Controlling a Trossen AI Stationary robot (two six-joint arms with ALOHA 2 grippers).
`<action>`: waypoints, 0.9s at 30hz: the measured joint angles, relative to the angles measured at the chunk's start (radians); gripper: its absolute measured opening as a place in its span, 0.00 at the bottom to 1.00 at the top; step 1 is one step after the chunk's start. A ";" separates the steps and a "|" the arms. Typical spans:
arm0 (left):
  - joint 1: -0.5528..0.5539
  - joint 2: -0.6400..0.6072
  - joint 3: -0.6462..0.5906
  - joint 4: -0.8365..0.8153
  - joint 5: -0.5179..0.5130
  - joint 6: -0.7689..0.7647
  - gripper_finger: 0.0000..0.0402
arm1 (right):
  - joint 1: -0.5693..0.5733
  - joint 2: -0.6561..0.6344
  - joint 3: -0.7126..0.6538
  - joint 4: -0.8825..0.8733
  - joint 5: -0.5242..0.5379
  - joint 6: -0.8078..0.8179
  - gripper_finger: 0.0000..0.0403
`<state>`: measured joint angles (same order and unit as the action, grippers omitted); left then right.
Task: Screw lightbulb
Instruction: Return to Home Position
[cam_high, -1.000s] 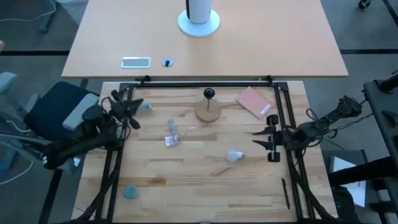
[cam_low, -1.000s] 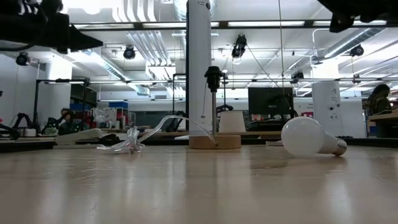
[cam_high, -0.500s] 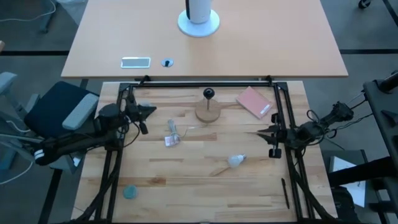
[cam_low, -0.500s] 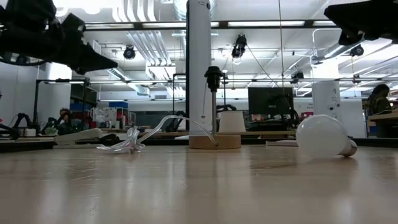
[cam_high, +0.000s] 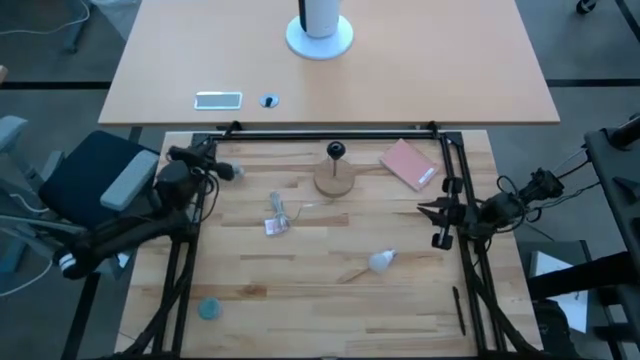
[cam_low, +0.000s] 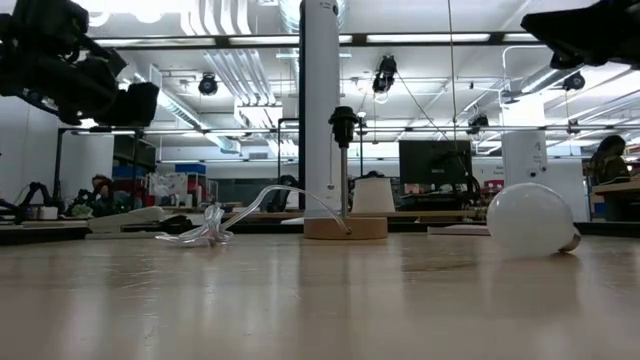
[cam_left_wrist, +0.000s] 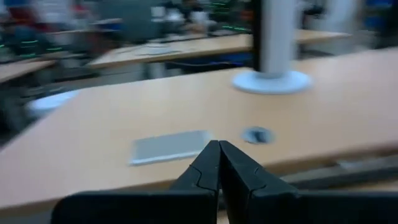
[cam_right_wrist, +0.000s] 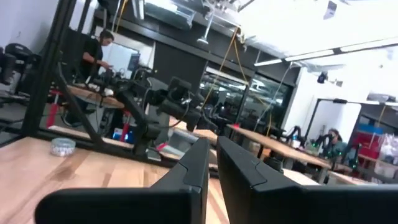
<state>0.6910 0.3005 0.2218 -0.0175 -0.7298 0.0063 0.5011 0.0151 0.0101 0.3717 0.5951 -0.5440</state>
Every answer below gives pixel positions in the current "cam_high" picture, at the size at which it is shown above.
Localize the clear lamp power cord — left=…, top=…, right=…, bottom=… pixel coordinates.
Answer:
left=263, top=191, right=336, bottom=237

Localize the black equipment stand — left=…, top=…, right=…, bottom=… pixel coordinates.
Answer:
left=524, top=112, right=640, bottom=360

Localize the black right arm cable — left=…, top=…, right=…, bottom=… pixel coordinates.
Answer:
left=496, top=173, right=545, bottom=225

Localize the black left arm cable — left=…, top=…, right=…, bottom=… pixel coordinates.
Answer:
left=197, top=167, right=222, bottom=224

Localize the silver white-rimmed phone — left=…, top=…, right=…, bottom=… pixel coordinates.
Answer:
left=193, top=91, right=244, bottom=111

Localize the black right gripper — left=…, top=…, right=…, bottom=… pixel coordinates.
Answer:
left=417, top=175, right=482, bottom=251

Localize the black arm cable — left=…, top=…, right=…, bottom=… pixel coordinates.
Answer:
left=197, top=167, right=222, bottom=224
left=496, top=173, right=545, bottom=225

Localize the white tower fan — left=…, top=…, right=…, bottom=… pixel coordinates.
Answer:
left=284, top=0, right=355, bottom=61

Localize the black bag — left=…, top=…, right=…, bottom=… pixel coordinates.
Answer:
left=532, top=298, right=581, bottom=360

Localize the blue-green round disc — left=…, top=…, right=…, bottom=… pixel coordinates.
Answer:
left=196, top=296, right=223, bottom=322

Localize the white paper sheet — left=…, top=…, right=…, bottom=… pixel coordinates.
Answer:
left=529, top=249, right=590, bottom=334

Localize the wooden lamp base black socket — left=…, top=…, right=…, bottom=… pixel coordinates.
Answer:
left=313, top=140, right=357, bottom=199

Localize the black pen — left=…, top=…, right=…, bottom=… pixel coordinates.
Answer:
left=451, top=285, right=467, bottom=337

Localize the grey dark-seat office chair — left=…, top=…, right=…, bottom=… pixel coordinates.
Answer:
left=0, top=115, right=161, bottom=281

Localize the black aluminium table frame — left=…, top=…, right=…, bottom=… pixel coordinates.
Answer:
left=114, top=119, right=546, bottom=360

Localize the white frosted lightbulb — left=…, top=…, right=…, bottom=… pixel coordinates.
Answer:
left=368, top=248, right=399, bottom=275

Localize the pink notebook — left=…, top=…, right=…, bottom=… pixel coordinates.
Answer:
left=378, top=138, right=440, bottom=193

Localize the beech desk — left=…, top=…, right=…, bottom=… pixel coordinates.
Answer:
left=98, top=0, right=561, bottom=126

